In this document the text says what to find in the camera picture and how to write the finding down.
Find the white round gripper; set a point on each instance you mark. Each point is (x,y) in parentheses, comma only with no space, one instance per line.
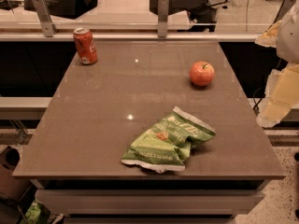
(290,36)

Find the green jalapeno chip bag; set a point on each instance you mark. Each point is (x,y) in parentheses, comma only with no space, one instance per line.
(167,144)

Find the red coke can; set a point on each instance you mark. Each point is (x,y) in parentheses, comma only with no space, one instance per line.
(84,43)

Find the green bag under table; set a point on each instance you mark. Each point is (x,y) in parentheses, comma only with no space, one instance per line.
(37,213)

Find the red apple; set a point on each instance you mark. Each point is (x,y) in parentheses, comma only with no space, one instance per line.
(201,73)

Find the right metal rail bracket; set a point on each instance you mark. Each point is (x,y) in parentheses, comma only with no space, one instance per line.
(287,6)

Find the metal rail bracket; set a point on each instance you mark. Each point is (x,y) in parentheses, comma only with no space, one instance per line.
(287,6)
(163,8)
(48,27)

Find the middle metal rail bracket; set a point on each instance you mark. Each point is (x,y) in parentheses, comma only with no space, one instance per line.
(163,8)

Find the left metal rail bracket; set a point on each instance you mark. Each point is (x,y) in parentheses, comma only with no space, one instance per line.
(48,27)

